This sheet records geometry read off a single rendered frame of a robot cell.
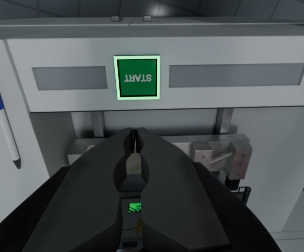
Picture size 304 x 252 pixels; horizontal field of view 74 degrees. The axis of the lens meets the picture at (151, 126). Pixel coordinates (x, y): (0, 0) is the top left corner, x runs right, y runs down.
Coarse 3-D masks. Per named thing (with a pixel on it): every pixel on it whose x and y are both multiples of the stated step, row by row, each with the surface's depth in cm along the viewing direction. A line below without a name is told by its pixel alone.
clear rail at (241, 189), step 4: (240, 188) 46; (244, 188) 46; (248, 188) 46; (120, 192) 45; (124, 192) 45; (128, 192) 45; (132, 192) 45; (136, 192) 45; (140, 192) 45; (236, 192) 46; (240, 192) 46; (244, 192) 46; (120, 196) 45; (124, 196) 45; (128, 196) 45; (132, 196) 45; (136, 196) 45
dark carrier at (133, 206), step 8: (120, 200) 46; (128, 200) 46; (136, 200) 46; (128, 208) 47; (136, 208) 47; (128, 216) 49; (136, 216) 49; (128, 224) 50; (136, 224) 50; (128, 232) 52; (136, 232) 52; (128, 240) 54; (136, 240) 54; (120, 248) 55; (128, 248) 55; (136, 248) 56; (144, 248) 56
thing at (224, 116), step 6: (222, 108) 42; (228, 108) 41; (222, 114) 42; (228, 114) 42; (222, 120) 42; (228, 120) 42; (216, 126) 46; (222, 126) 43; (228, 126) 43; (216, 132) 46; (222, 132) 44; (228, 132) 44; (216, 174) 50
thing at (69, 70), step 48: (48, 48) 24; (96, 48) 24; (144, 48) 24; (192, 48) 25; (240, 48) 25; (288, 48) 25; (48, 96) 27; (96, 96) 27; (192, 96) 28; (240, 96) 28; (288, 96) 28
